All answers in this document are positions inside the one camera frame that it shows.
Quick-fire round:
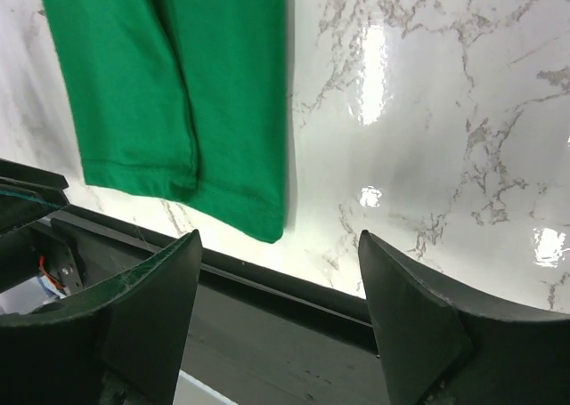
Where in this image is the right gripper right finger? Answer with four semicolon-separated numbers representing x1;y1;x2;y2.
358;231;569;404

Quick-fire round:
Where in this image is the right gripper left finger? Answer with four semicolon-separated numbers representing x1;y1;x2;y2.
1;231;202;404

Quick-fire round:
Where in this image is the green t-shirt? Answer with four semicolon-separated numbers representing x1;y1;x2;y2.
42;0;288;243

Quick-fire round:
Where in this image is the white slotted cable duct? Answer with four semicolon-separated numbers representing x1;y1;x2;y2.
0;276;67;315

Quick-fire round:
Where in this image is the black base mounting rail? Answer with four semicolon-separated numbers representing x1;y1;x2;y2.
0;158;388;405

